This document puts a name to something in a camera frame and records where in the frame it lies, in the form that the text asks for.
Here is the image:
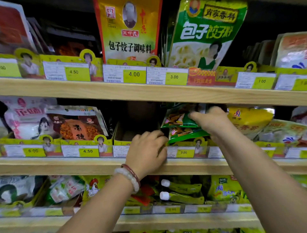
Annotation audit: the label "person's right hand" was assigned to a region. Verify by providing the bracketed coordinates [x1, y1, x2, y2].
[188, 106, 232, 145]

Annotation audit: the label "person's left hand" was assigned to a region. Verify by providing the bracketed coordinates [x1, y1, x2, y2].
[125, 130, 169, 179]

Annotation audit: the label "green snack packet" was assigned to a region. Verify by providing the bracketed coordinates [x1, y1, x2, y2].
[168, 127, 210, 145]
[161, 103, 207, 129]

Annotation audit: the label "person's right forearm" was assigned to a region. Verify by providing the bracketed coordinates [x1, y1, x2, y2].
[211, 131, 307, 233]

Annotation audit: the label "person's left forearm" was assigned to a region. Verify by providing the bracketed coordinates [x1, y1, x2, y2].
[57, 174, 135, 233]

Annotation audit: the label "green tube with white cap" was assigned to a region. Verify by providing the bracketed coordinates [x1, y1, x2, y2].
[161, 179, 202, 194]
[159, 191, 205, 205]

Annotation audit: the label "red yellow shelf sign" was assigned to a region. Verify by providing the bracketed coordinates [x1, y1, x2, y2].
[187, 67, 216, 86]

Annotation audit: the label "red orange packet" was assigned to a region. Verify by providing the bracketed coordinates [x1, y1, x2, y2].
[130, 184, 155, 207]

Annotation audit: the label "yellow cardboard display box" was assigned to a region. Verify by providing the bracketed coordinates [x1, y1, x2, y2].
[113, 122, 139, 146]

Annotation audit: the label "yellow foil packet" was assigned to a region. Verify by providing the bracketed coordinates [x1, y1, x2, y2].
[227, 107, 275, 140]

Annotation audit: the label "row of shelf price labels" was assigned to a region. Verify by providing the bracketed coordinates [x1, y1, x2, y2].
[0, 58, 307, 91]
[0, 204, 253, 217]
[0, 144, 307, 159]

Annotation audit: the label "wooden shelf board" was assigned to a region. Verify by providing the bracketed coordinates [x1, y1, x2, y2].
[0, 212, 264, 233]
[0, 78, 307, 106]
[0, 157, 307, 176]

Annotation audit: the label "yellow green packet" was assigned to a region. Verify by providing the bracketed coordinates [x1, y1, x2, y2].
[207, 175, 250, 205]

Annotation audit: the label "yellow rooster packet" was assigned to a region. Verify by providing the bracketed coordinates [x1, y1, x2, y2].
[81, 176, 111, 205]

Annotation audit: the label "green white seasoning packet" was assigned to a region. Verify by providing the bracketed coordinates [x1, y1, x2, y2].
[165, 0, 248, 71]

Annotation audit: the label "light green packet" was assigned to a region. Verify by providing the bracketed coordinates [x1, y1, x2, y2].
[254, 119, 307, 145]

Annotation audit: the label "row of grey packets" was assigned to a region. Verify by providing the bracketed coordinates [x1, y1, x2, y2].
[242, 40, 276, 67]

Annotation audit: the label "brown orange packet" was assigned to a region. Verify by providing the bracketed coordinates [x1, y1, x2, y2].
[45, 105, 109, 141]

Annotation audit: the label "white green red packet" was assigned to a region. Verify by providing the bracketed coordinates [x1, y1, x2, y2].
[46, 176, 86, 205]

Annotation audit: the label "yellow seasoning packet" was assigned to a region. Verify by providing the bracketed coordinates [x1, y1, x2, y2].
[93, 0, 163, 65]

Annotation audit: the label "white orange packet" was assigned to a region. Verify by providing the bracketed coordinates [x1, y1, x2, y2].
[271, 32, 307, 70]

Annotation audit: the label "dark packets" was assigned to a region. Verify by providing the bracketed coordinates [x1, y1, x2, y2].
[26, 17, 102, 58]

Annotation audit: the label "white bead bracelet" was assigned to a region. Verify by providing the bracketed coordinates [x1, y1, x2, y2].
[114, 167, 140, 193]

